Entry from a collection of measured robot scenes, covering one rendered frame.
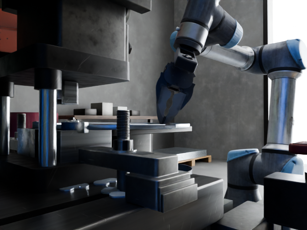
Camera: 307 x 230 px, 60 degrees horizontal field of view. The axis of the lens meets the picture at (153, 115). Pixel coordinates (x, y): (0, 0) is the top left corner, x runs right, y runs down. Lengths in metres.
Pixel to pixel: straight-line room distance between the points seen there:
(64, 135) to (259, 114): 4.85
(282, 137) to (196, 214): 0.68
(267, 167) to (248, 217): 0.55
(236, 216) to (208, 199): 0.09
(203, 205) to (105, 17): 0.33
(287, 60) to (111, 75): 0.76
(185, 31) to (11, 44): 0.46
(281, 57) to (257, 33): 4.33
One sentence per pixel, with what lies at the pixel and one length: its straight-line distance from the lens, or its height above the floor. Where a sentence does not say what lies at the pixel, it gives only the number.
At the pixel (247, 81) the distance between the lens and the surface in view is 5.27.
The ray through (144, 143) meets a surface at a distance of 0.53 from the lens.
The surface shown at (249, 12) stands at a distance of 5.58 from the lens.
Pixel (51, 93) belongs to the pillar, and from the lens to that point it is 0.37.
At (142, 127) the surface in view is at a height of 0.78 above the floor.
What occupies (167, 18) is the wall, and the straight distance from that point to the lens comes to 6.33.
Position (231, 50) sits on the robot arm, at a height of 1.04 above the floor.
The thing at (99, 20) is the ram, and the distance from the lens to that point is 0.45.
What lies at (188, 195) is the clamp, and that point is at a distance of 0.30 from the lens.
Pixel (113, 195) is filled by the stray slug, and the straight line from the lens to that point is 0.33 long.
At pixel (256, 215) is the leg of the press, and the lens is 0.48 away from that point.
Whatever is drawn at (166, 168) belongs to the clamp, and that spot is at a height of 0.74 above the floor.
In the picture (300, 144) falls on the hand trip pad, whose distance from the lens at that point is 0.44.
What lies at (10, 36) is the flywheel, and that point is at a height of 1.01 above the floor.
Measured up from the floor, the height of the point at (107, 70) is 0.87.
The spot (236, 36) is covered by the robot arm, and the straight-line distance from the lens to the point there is 0.79.
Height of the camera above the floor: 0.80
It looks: 1 degrees up
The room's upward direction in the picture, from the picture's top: straight up
